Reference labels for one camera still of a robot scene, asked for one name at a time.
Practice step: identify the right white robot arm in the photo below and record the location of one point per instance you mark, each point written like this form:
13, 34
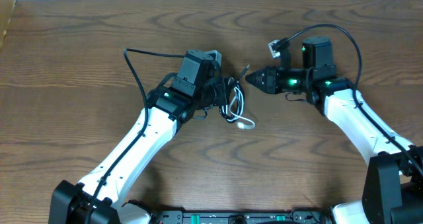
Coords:
393, 185

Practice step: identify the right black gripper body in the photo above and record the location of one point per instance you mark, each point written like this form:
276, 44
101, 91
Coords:
290, 80

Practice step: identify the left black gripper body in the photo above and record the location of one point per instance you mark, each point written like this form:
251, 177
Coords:
213, 94

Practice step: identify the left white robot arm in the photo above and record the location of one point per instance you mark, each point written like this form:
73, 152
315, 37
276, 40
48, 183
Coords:
99, 197

